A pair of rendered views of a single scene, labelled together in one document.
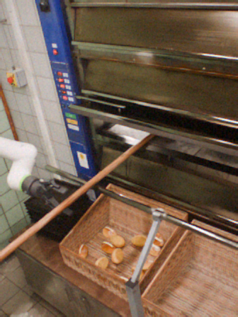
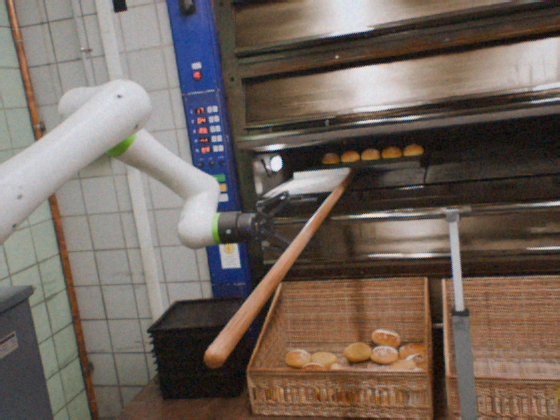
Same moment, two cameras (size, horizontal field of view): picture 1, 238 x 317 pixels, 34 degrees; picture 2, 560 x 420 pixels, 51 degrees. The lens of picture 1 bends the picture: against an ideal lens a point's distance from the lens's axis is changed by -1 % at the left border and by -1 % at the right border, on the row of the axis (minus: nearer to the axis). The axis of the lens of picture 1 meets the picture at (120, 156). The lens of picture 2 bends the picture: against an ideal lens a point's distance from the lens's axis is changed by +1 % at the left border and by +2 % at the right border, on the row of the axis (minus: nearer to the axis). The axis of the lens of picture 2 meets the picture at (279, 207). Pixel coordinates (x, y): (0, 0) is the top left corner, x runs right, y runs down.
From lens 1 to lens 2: 1.27 m
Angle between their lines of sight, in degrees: 34
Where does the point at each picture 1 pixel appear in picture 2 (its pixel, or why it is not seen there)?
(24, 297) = not seen: outside the picture
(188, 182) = (423, 224)
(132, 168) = (325, 237)
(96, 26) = (275, 23)
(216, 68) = (464, 33)
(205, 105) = (452, 88)
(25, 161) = (209, 195)
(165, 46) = (392, 20)
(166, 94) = (390, 91)
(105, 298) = not seen: outside the picture
